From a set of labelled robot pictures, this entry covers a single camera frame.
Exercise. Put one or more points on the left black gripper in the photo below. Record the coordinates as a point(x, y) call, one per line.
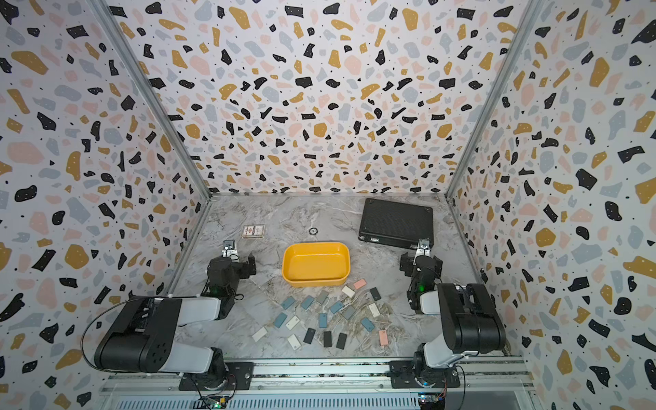
point(238, 260)

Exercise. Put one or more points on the white eraser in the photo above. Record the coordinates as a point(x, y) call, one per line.
point(294, 342)
point(292, 323)
point(260, 334)
point(374, 310)
point(348, 291)

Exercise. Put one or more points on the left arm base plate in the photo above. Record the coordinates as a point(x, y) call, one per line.
point(227, 377)

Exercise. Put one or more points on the pink eraser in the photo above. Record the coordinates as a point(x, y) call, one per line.
point(383, 338)
point(359, 284)

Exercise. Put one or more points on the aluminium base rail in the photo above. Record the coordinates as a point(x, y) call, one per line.
point(487, 382)

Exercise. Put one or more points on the yellow plastic storage box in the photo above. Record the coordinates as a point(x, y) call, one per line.
point(317, 264)

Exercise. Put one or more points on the black eraser bottom left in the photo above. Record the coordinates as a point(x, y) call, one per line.
point(309, 336)

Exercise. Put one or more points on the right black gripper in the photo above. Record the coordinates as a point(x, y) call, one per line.
point(420, 262)

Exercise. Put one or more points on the black eraser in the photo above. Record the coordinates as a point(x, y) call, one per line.
point(375, 294)
point(342, 339)
point(309, 336)
point(327, 339)

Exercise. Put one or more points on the small card box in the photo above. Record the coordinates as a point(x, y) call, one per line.
point(253, 231)

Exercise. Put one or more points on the black eraser bottom right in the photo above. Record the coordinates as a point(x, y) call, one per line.
point(342, 339)

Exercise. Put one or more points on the black eraser bottom middle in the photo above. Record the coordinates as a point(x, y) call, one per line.
point(327, 339)

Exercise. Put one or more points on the white eraser bottom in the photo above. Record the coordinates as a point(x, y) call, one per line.
point(294, 342)

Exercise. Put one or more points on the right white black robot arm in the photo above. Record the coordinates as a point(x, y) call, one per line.
point(470, 324)

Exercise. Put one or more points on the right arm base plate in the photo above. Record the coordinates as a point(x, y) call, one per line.
point(404, 375)

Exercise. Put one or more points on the grey eraser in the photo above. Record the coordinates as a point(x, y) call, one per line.
point(322, 297)
point(349, 312)

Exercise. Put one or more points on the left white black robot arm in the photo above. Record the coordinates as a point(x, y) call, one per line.
point(142, 337)

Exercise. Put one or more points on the black eraser upper right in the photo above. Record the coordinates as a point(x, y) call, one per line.
point(375, 294)

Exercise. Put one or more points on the black hard case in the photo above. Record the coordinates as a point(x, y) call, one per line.
point(401, 225)

